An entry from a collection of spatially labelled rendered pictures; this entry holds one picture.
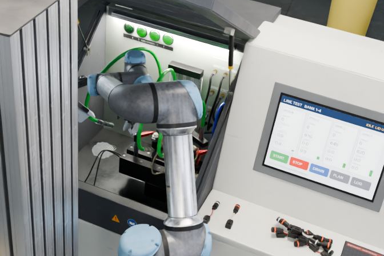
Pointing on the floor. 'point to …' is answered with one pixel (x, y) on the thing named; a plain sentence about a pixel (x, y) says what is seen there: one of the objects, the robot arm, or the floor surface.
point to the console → (292, 70)
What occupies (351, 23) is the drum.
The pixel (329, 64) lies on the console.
